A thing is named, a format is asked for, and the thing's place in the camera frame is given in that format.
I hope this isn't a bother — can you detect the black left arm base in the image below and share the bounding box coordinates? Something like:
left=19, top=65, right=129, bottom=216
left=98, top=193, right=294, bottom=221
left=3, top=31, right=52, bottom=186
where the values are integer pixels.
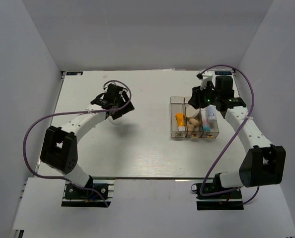
left=61, top=179, right=115, bottom=208

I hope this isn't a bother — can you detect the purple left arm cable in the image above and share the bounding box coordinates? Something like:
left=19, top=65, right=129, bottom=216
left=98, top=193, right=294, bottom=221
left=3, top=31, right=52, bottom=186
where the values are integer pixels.
left=23, top=79, right=133, bottom=208

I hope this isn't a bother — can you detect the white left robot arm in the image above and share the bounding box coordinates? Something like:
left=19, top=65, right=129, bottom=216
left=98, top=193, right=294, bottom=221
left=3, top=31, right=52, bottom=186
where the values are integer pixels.
left=40, top=80, right=134, bottom=198

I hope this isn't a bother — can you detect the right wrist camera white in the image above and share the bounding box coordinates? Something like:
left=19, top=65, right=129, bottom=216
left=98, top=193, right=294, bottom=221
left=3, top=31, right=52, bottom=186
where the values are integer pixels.
left=196, top=70, right=214, bottom=90

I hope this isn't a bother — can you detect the white oval compact bottle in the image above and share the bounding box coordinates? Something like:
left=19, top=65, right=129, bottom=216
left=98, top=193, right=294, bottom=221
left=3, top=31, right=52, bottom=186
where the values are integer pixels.
left=108, top=117, right=122, bottom=125

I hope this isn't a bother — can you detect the beige makeup sponge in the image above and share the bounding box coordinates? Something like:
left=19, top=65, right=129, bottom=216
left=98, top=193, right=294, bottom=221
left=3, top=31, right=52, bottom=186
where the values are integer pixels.
left=189, top=118, right=199, bottom=127
left=187, top=124, right=195, bottom=132

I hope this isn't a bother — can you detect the clear organizer bin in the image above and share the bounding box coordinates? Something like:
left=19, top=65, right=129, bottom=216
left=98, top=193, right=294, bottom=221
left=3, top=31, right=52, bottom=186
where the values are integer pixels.
left=184, top=97, right=203, bottom=138
left=201, top=117, right=219, bottom=139
left=169, top=97, right=187, bottom=138

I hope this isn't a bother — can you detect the pink teal gradient spray bottle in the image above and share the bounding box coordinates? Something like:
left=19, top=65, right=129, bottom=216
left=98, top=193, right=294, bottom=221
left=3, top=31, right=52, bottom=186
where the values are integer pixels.
left=201, top=109, right=210, bottom=132

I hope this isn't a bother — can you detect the round beige powder puff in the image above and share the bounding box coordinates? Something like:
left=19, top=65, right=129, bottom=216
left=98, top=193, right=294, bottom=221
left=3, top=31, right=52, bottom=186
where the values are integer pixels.
left=186, top=105, right=200, bottom=119

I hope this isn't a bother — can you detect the clear organizer bin right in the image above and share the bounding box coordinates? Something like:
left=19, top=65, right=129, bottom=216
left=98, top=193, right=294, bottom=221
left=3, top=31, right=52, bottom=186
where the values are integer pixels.
left=201, top=117, right=219, bottom=139

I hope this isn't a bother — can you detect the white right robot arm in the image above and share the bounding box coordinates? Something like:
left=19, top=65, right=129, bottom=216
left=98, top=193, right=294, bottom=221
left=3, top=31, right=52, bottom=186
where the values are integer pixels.
left=188, top=73, right=286, bottom=198

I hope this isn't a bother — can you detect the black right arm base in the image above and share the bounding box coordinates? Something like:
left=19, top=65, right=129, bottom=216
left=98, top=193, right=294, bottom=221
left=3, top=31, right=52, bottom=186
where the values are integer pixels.
left=191, top=183, right=244, bottom=211

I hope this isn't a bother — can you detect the clear organizer bin middle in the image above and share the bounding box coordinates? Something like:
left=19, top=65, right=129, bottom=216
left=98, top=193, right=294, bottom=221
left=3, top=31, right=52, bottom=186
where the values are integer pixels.
left=184, top=97, right=203, bottom=138

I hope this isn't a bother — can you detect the clear organizer bin left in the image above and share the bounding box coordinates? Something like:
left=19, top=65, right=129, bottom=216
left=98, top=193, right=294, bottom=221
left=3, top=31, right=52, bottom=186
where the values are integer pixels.
left=169, top=97, right=187, bottom=138

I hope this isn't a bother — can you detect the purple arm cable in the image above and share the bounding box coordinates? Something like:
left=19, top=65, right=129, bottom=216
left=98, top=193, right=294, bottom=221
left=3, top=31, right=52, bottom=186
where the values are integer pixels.
left=197, top=65, right=260, bottom=205
left=23, top=79, right=133, bottom=208

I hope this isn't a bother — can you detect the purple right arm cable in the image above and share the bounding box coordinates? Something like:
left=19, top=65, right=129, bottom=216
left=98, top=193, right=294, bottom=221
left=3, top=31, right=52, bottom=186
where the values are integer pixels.
left=197, top=65, right=260, bottom=205

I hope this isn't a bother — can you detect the orange cream tube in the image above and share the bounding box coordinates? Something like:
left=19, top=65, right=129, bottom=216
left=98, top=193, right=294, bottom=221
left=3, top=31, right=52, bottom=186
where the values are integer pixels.
left=175, top=113, right=186, bottom=132

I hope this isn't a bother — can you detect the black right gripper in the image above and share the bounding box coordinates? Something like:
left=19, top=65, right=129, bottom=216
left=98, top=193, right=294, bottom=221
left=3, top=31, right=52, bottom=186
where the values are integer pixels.
left=188, top=81, right=220, bottom=110

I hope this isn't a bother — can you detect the white spray bottle clear cap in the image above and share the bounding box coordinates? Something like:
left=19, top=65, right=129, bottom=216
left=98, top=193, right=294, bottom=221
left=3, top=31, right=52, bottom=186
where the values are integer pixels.
left=206, top=105, right=217, bottom=123

